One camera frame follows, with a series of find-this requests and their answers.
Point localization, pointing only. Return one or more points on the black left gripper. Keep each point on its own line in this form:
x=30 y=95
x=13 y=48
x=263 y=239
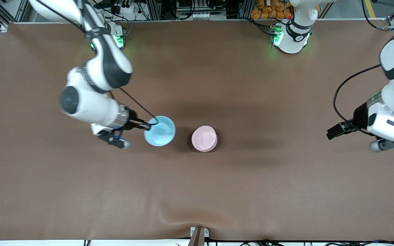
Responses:
x=358 y=118

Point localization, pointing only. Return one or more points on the brown table mat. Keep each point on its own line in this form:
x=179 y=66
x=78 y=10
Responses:
x=197 y=191

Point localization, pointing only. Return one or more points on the power strip with black plugs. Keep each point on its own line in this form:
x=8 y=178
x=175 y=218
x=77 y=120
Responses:
x=123 y=7

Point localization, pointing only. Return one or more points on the pink bowl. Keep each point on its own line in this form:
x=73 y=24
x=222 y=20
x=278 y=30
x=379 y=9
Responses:
x=204 y=137

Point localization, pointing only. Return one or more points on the white power strip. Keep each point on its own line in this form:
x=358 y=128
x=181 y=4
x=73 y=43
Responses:
x=202 y=15

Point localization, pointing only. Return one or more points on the metal table clamp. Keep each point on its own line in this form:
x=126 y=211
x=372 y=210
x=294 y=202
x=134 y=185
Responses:
x=199 y=235

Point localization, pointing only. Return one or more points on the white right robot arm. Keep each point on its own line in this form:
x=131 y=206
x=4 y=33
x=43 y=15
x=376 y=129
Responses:
x=94 y=99

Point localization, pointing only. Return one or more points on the blue bowl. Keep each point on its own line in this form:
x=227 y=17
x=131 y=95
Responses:
x=161 y=131

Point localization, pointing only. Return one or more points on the white bowl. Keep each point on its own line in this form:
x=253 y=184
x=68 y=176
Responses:
x=209 y=150

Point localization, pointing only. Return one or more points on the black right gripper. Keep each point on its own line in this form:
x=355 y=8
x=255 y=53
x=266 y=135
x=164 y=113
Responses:
x=132 y=122

